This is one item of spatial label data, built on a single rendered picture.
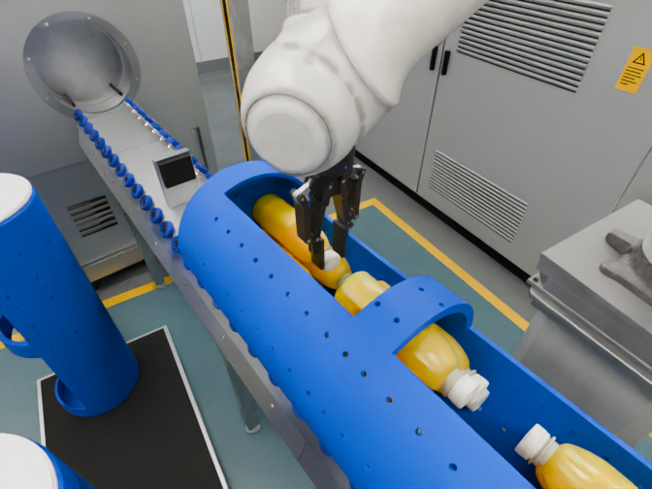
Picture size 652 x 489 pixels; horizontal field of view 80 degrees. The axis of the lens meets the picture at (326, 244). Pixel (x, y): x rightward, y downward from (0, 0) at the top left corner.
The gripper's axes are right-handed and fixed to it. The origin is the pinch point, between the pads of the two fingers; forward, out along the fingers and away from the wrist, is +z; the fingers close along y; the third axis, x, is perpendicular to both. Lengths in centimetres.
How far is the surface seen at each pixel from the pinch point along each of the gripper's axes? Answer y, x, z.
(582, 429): -7.7, 43.8, 5.9
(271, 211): 2.4, -15.2, 0.1
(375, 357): 12.7, 24.3, -7.1
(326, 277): 0.1, -0.5, 8.4
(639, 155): -140, 11, 26
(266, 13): -241, -417, 59
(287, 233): 3.1, -8.4, 1.0
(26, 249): 47, -66, 22
